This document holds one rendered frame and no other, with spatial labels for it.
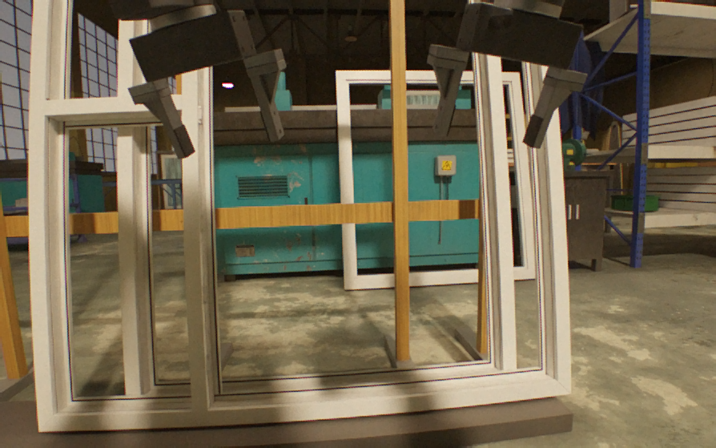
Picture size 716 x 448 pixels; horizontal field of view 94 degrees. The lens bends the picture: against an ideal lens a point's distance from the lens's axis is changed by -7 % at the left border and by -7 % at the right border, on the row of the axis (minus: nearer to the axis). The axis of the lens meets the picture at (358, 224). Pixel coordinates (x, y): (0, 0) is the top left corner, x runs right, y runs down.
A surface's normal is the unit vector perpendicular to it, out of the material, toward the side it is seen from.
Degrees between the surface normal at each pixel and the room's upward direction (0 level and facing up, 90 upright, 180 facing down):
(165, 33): 114
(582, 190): 90
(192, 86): 82
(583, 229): 90
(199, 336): 82
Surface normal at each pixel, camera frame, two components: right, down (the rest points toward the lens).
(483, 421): -0.03, -0.99
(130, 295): 0.08, -0.03
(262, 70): -0.09, 0.51
